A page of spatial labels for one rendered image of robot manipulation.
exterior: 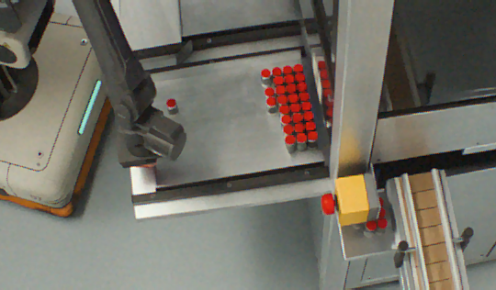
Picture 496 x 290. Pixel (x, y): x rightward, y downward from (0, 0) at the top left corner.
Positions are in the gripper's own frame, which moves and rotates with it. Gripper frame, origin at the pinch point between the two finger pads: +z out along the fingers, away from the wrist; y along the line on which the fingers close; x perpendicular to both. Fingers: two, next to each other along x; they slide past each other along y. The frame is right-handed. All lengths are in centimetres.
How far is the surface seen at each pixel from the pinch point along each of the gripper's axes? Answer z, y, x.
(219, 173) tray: 2.5, 13.7, -3.6
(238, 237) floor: 91, 14, 13
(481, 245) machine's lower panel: 64, 81, -12
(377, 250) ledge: 3.0, 41.9, -25.6
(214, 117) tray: 2.4, 14.5, 9.1
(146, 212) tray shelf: 2.8, -2.2, -9.5
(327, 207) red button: -10.2, 32.5, -19.4
